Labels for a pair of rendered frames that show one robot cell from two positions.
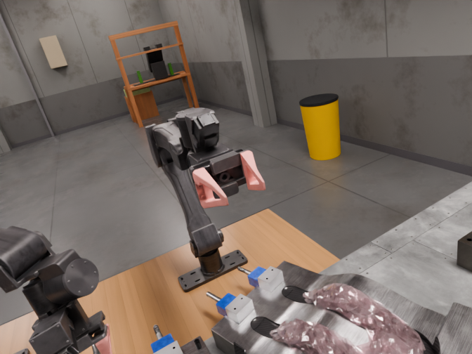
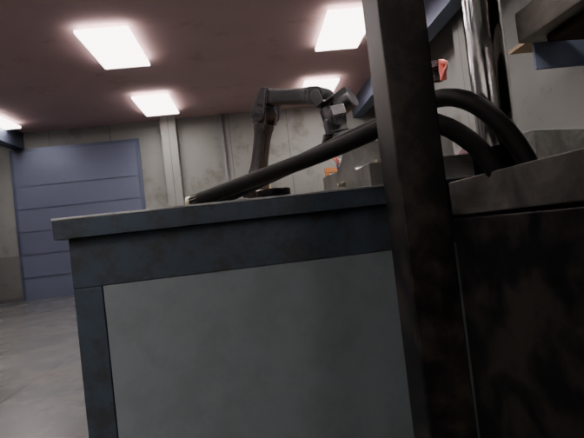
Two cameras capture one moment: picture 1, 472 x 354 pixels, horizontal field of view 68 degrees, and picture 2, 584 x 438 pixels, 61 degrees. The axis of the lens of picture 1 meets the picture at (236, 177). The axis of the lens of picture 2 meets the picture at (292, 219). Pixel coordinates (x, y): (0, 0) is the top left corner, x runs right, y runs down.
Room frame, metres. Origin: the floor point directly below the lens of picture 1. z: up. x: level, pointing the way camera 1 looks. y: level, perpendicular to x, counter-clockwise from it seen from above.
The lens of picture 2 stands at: (-1.13, 0.07, 0.73)
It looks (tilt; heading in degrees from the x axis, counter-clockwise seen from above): 2 degrees up; 15
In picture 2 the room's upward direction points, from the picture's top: 7 degrees counter-clockwise
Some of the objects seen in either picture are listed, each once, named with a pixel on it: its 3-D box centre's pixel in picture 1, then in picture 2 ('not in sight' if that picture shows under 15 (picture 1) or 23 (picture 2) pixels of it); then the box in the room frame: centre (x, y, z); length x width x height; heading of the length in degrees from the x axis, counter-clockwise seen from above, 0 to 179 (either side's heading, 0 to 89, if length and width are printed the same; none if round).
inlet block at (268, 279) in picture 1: (256, 276); not in sight; (0.70, 0.01, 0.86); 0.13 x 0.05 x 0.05; 40
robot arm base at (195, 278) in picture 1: (210, 260); not in sight; (0.84, 0.13, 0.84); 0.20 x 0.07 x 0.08; 110
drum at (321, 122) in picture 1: (322, 127); not in sight; (3.42, -0.97, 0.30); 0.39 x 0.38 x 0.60; 18
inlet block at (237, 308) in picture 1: (226, 304); not in sight; (0.63, 0.09, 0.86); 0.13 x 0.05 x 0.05; 40
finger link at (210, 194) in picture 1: (223, 187); not in sight; (0.51, 0.02, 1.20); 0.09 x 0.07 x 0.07; 20
